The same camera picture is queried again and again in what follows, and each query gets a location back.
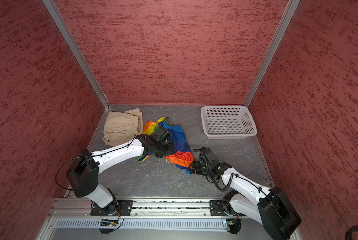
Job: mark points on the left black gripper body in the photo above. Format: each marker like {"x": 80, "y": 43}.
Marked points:
{"x": 164, "y": 149}

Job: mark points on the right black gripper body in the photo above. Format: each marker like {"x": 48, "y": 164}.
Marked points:
{"x": 201, "y": 168}

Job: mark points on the colourful blue orange shorts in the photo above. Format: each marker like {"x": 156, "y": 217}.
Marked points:
{"x": 183, "y": 157}

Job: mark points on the beige drawstring shorts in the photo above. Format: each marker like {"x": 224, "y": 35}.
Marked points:
{"x": 121, "y": 127}

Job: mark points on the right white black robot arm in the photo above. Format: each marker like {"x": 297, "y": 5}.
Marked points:
{"x": 269, "y": 207}

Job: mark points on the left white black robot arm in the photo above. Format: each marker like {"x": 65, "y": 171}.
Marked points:
{"x": 84, "y": 171}

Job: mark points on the white perforated plastic basket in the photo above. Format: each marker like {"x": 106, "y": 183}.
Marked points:
{"x": 227, "y": 122}

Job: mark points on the right small circuit board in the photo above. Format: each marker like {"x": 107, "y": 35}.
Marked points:
{"x": 230, "y": 224}

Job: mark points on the small circuit board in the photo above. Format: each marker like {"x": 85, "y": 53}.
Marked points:
{"x": 108, "y": 223}
{"x": 230, "y": 224}

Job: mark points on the left small circuit board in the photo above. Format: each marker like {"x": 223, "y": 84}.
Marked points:
{"x": 108, "y": 223}

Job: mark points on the left corner aluminium profile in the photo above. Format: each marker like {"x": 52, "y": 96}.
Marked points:
{"x": 66, "y": 34}

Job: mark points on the corner aluminium profile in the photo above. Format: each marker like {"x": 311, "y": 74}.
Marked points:
{"x": 66, "y": 34}
{"x": 277, "y": 37}

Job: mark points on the right corner aluminium profile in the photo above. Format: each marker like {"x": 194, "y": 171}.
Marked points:
{"x": 277, "y": 37}

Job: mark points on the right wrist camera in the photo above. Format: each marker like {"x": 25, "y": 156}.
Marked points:
{"x": 209, "y": 156}

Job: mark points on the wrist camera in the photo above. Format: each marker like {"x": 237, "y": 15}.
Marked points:
{"x": 209, "y": 156}
{"x": 160, "y": 135}

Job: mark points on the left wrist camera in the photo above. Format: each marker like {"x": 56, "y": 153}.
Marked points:
{"x": 160, "y": 135}

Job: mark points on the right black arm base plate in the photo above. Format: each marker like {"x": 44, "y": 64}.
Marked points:
{"x": 221, "y": 208}

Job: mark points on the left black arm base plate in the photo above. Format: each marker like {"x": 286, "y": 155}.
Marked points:
{"x": 124, "y": 207}

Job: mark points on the aluminium mounting rail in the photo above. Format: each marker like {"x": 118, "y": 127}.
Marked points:
{"x": 73, "y": 207}

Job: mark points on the white slotted cable duct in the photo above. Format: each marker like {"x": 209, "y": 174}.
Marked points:
{"x": 212, "y": 225}

